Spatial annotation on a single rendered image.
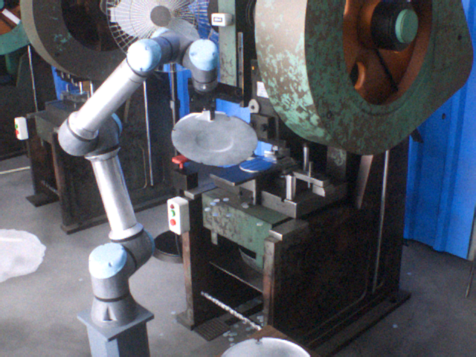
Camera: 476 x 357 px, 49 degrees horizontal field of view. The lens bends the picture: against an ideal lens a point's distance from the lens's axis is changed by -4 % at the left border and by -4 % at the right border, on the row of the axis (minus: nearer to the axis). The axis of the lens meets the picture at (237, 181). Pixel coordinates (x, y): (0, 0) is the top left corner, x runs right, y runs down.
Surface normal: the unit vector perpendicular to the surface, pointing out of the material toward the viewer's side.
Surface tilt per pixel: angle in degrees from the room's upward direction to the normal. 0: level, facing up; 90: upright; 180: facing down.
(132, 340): 90
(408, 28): 90
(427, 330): 0
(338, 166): 90
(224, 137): 125
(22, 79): 90
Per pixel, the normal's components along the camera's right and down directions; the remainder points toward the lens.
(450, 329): -0.02, -0.93
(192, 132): -0.06, 0.84
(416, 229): -0.74, 0.26
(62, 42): 0.64, 0.27
